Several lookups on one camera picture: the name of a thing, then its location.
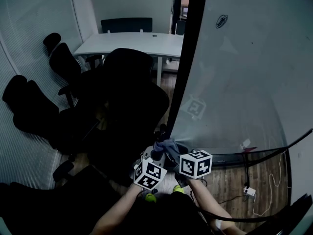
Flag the black desk divider panel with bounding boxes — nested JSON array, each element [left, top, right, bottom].
[[100, 17, 153, 34]]

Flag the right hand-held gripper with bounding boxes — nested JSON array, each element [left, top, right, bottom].
[[163, 143, 213, 188]]

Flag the white office desk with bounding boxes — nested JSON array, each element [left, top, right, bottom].
[[73, 32, 184, 88]]

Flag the black panel with light edge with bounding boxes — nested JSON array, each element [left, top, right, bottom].
[[246, 192, 313, 235]]

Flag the thin white cable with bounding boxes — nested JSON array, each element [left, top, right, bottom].
[[251, 148, 290, 217]]

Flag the black office chair with headrest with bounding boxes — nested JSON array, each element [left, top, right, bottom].
[[43, 32, 84, 109], [1, 74, 62, 149]]

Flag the white whiteboard surface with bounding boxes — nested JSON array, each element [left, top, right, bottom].
[[171, 0, 313, 156]]

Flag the white power adapter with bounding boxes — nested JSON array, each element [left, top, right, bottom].
[[243, 186, 257, 197]]

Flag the person's left forearm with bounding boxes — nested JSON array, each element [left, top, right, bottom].
[[89, 183, 144, 235]]

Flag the person's right forearm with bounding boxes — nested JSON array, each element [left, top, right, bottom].
[[187, 177, 245, 235]]

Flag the thin black floor cable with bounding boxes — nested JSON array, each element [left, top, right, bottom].
[[216, 194, 248, 205]]

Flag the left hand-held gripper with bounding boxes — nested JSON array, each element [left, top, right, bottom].
[[133, 146, 169, 191]]

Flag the white window blinds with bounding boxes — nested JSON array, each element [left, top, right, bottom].
[[0, 0, 83, 190]]

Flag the black cable to adapter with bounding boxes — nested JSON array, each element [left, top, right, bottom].
[[243, 153, 250, 189]]

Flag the grey-blue wiping cloth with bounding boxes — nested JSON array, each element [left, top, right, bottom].
[[153, 139, 181, 158]]

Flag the small red sheet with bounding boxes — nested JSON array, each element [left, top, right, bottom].
[[238, 146, 258, 154]]

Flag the thick black cable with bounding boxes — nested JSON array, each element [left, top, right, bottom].
[[193, 199, 296, 224]]

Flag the large black office chair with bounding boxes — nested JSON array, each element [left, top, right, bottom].
[[80, 47, 171, 188]]

